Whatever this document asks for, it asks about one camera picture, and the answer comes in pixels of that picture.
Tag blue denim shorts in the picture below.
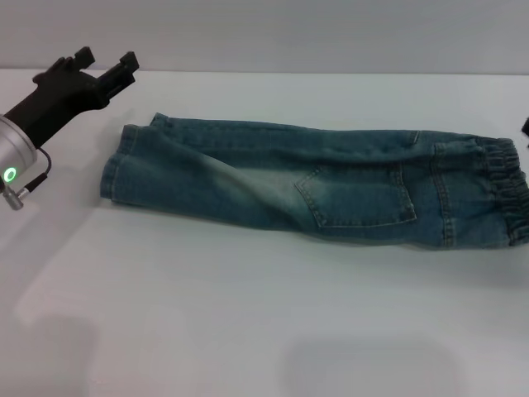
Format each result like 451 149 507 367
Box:
100 112 529 251

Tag dark left arm cable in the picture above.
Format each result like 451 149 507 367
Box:
22 148 54 195

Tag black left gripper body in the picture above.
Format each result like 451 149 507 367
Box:
3 55 109 148

